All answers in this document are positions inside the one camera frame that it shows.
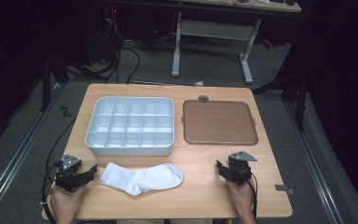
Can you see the small white floor object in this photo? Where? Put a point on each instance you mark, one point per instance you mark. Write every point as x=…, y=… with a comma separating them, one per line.
x=199, y=83

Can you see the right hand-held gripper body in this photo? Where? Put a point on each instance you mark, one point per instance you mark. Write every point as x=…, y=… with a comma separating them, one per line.
x=240, y=172

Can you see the small red object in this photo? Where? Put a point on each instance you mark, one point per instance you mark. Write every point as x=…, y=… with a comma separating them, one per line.
x=268, y=44

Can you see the brown flat box lid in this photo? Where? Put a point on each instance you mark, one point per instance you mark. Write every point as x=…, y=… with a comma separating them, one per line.
x=219, y=123

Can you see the metal floor rail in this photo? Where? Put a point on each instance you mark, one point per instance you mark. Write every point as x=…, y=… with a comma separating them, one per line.
x=310, y=158
x=18, y=155

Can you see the grey tape strip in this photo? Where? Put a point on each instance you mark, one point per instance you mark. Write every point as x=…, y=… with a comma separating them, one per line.
x=284, y=188

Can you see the black metal stand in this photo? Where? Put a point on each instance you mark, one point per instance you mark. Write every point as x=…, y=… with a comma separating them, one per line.
x=301, y=105
x=46, y=87

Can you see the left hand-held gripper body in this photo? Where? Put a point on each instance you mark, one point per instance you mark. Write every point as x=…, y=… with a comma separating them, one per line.
x=70, y=179

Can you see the person's right hand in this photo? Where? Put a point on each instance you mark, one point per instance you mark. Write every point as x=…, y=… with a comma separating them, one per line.
x=240, y=197

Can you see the white sock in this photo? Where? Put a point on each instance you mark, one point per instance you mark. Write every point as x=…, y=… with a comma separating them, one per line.
x=143, y=180

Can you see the white-framed wooden desk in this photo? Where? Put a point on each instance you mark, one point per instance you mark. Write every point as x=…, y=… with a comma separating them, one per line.
x=214, y=29

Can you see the person's left hand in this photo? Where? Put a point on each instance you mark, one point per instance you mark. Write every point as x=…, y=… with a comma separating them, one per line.
x=66, y=200

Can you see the white divided storage box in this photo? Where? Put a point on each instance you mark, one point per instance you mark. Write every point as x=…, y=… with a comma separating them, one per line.
x=130, y=124

